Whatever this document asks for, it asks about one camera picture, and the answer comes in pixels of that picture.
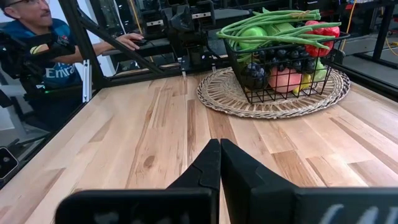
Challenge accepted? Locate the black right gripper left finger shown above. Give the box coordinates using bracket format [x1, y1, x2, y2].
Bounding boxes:
[55, 138, 222, 224]

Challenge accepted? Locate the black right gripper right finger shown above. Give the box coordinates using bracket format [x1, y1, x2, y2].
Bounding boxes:
[220, 138, 398, 224]

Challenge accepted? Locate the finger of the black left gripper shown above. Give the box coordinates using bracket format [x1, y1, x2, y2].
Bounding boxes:
[169, 7, 187, 32]
[185, 7, 200, 32]

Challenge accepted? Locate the green apple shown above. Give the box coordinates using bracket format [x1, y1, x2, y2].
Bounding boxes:
[238, 26, 269, 50]

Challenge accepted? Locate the dark grape bunch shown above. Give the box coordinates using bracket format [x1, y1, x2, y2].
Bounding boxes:
[241, 45, 318, 91]

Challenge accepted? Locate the green long beans bundle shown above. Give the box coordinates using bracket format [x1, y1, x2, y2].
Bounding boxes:
[216, 7, 343, 52]

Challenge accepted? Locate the pink peach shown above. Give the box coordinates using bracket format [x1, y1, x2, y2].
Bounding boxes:
[267, 67, 303, 94]

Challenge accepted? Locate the yellow banana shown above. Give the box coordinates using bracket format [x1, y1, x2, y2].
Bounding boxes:
[292, 73, 314, 95]

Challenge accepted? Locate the red bell pepper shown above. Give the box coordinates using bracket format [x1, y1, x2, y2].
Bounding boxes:
[303, 20, 341, 58]

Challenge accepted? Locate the grey desk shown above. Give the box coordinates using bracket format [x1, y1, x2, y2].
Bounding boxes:
[213, 7, 254, 22]

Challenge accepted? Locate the black computer mouse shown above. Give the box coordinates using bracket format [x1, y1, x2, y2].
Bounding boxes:
[135, 37, 153, 47]

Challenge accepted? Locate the person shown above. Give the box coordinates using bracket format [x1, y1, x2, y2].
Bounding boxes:
[0, 0, 146, 131]

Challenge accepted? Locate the yellow hanging cord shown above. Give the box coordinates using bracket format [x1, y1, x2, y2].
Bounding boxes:
[128, 0, 144, 35]

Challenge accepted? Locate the black wire basket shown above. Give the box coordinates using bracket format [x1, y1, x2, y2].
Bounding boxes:
[222, 29, 351, 105]

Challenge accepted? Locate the silver metal bracket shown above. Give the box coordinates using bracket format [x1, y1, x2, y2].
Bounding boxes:
[81, 58, 93, 103]

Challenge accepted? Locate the yellow floor cable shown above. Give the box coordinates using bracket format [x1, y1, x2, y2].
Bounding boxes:
[340, 0, 398, 57]

